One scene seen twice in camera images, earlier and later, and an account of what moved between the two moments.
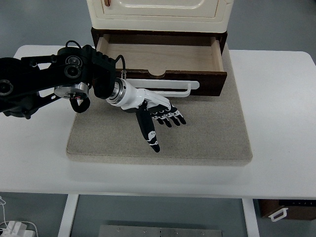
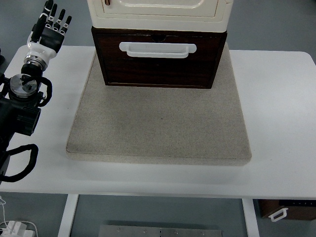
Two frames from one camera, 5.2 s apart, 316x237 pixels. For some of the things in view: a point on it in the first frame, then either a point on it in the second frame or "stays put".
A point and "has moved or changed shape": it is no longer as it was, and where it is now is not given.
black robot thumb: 146,124 to 38,28
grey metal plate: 112,230 stays put
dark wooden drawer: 187,58 has moved or changed shape
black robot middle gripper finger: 164,116 to 50,21
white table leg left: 65,228 stays put
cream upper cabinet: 202,16 stays put
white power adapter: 17,229 stays put
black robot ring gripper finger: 173,116 to 58,24
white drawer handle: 188,85 to 157,50
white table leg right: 251,217 stays put
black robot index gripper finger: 157,116 to 48,7
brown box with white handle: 278,210 stays put
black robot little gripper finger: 178,114 to 65,27
